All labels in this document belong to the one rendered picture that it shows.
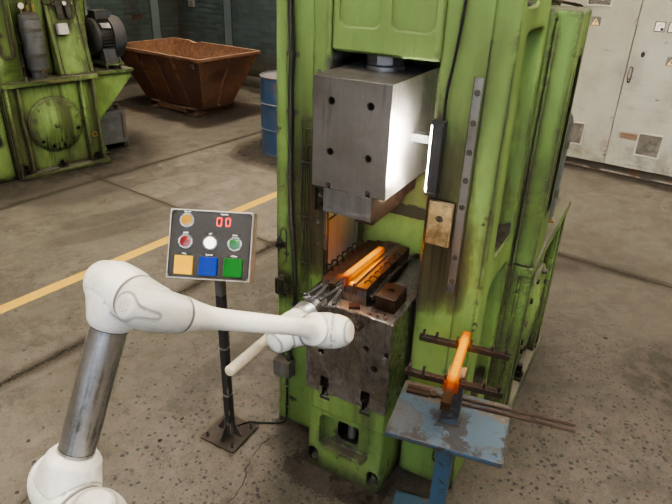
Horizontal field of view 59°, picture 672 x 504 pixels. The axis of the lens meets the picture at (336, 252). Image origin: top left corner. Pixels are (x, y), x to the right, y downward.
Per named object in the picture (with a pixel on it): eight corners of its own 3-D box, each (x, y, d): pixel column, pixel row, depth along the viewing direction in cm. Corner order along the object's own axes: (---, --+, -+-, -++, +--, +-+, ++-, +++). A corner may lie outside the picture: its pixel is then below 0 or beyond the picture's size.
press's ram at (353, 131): (407, 206, 203) (418, 88, 185) (311, 184, 220) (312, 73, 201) (448, 172, 236) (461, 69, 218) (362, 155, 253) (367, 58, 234)
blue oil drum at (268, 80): (288, 161, 669) (288, 82, 629) (250, 151, 700) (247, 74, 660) (320, 150, 712) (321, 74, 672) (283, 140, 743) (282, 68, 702)
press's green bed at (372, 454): (377, 497, 260) (384, 416, 239) (305, 463, 276) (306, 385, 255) (424, 421, 304) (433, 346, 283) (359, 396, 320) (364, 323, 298)
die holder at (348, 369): (385, 417, 239) (393, 324, 219) (305, 385, 255) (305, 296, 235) (434, 346, 283) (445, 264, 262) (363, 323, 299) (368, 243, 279)
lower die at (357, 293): (365, 306, 229) (366, 287, 226) (321, 292, 238) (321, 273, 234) (407, 263, 262) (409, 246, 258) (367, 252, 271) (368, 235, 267)
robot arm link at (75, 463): (46, 548, 156) (10, 501, 169) (101, 529, 169) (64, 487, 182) (118, 274, 146) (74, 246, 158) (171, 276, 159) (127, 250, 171)
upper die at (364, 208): (370, 222, 213) (372, 198, 209) (322, 210, 222) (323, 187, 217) (415, 188, 246) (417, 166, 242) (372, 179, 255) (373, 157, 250)
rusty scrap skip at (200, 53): (202, 125, 793) (197, 60, 755) (116, 103, 891) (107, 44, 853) (263, 110, 881) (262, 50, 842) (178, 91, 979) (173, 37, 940)
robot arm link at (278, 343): (291, 332, 204) (322, 334, 197) (265, 357, 192) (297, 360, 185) (282, 305, 201) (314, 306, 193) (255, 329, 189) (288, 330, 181)
